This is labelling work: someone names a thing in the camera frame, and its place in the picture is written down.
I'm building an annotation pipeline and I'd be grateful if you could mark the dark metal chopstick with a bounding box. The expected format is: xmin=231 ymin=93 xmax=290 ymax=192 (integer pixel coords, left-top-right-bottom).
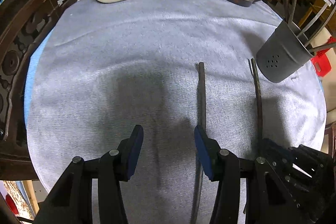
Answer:
xmin=190 ymin=62 xmax=206 ymax=223

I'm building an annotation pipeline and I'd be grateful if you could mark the grey utensil holder cup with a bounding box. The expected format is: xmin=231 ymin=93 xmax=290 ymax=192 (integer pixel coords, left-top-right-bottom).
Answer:
xmin=256 ymin=20 xmax=313 ymax=83

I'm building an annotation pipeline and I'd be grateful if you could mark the grey table cloth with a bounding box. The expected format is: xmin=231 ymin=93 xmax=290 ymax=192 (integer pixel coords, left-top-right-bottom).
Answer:
xmin=24 ymin=0 xmax=328 ymax=224

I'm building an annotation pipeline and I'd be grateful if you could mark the red plastic child chair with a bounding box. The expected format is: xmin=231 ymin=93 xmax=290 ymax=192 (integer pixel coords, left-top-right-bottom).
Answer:
xmin=310 ymin=48 xmax=335 ymax=78

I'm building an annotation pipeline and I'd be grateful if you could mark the dark carved wooden sideboard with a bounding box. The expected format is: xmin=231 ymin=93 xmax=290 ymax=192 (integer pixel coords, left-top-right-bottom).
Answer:
xmin=1 ymin=0 xmax=77 ymax=181

